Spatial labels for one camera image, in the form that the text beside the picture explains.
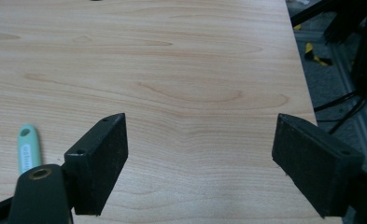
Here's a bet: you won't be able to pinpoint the black cable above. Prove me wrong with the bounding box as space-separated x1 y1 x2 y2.
313 77 367 135

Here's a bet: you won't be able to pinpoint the black stand frame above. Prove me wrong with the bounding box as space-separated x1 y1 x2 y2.
290 0 367 97

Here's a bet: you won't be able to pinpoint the aluminium floor rail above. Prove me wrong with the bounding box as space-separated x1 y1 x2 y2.
293 29 367 169

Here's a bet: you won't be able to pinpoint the mint green tool handle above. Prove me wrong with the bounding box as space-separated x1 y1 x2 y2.
17 124 43 175

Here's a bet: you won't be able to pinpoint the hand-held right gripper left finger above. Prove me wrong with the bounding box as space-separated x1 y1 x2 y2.
64 112 129 217

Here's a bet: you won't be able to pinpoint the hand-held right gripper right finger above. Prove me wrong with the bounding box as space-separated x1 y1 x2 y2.
271 113 365 218

